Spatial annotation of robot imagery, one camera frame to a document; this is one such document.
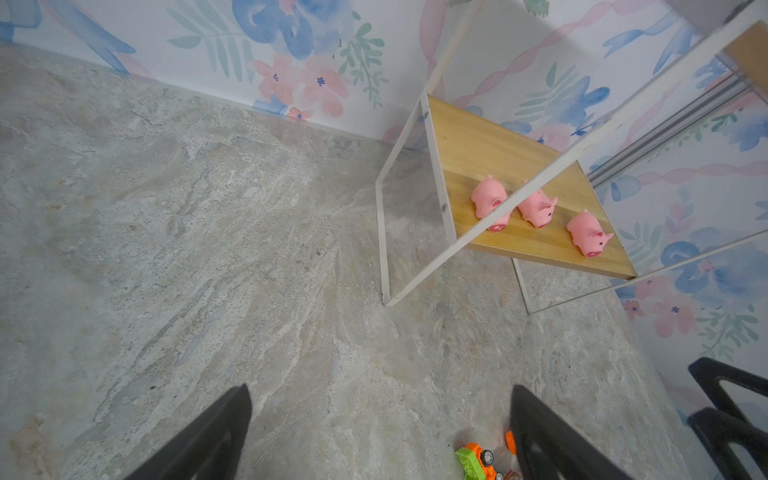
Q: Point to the pink pig toy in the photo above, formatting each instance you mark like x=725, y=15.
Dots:
x=587, y=234
x=487, y=195
x=538, y=209

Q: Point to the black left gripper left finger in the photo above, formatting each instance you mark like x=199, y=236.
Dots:
x=209, y=447

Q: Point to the pink pig toy front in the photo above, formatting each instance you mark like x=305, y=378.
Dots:
x=487, y=195

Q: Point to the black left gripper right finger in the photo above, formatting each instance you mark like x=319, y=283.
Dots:
x=547, y=447

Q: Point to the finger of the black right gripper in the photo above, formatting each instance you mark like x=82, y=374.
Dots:
x=719, y=433
x=710, y=374

